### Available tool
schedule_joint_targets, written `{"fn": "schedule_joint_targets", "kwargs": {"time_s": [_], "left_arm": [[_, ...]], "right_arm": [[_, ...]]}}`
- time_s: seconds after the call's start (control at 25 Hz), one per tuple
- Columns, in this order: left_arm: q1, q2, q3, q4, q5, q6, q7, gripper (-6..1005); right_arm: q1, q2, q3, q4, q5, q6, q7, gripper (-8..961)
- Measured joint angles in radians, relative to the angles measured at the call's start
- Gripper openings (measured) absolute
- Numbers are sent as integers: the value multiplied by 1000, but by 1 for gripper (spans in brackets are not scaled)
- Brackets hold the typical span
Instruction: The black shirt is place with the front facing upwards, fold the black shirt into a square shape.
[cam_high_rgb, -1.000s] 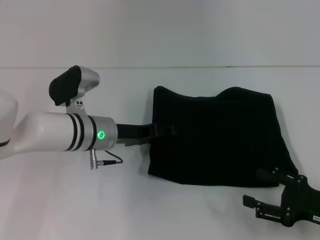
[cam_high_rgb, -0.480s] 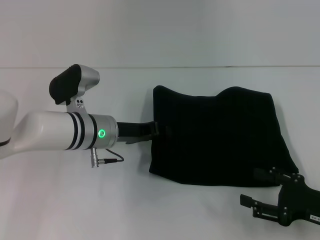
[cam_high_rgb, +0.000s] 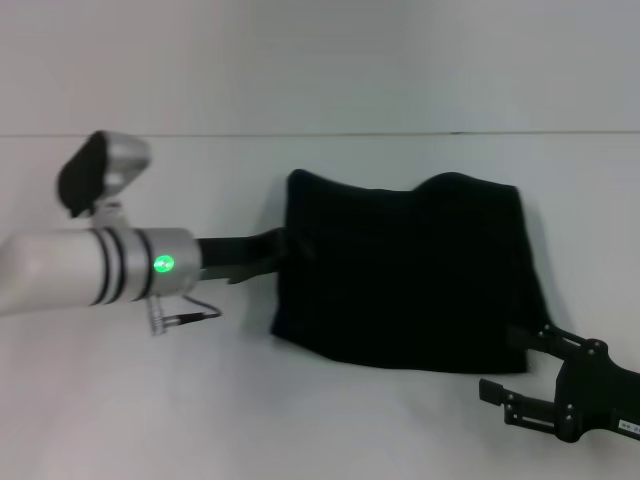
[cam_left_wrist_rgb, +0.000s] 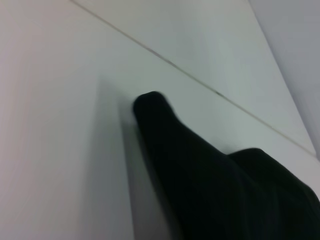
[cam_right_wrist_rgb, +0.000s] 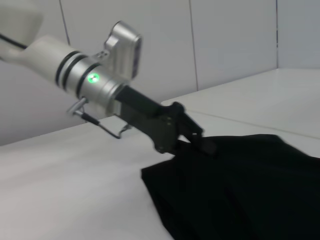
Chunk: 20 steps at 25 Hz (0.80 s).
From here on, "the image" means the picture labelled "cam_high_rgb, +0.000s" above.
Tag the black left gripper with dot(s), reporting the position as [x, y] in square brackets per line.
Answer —
[235, 250]

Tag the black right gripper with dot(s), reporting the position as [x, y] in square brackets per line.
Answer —
[595, 395]

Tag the black shirt with FREE print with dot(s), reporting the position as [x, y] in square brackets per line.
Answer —
[410, 275]

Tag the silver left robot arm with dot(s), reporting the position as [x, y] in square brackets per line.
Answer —
[75, 270]

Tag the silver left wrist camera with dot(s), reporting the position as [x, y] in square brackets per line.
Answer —
[100, 170]

